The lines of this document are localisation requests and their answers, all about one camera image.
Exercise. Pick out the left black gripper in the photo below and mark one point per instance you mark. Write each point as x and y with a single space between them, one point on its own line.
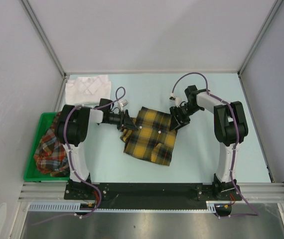
125 121

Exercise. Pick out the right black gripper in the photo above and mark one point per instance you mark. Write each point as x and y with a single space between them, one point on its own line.
176 121

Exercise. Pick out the yellow plaid long sleeve shirt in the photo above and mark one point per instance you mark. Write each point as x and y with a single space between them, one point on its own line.
153 141

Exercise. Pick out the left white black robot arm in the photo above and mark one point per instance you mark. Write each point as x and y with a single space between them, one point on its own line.
71 130

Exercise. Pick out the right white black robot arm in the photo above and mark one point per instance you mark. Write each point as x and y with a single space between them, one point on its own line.
230 129

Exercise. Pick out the white folded shirt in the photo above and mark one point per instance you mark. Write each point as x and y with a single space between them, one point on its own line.
87 90

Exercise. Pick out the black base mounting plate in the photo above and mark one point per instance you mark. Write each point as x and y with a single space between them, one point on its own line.
150 196

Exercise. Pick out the red plaid crumpled shirt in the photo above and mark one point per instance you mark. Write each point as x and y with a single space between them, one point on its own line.
50 156

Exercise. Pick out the green plastic bin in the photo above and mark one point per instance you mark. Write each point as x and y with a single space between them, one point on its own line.
31 173

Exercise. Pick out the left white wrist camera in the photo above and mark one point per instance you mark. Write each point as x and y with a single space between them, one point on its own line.
122 103

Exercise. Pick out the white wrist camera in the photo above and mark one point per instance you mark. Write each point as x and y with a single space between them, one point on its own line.
122 103
176 101

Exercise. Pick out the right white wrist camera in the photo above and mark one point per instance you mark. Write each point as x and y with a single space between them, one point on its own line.
176 101

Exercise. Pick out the white slotted cable duct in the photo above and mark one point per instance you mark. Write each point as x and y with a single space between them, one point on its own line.
83 208

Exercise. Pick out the aluminium front frame rail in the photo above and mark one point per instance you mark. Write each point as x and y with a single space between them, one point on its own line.
54 191

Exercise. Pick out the left aluminium corner post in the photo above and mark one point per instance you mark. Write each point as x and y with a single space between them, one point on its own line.
26 5

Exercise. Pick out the aluminium corner post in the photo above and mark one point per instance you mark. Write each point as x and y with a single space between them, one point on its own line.
263 30
26 5

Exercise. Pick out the right aluminium corner post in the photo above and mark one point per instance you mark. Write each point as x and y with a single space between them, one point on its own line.
263 30

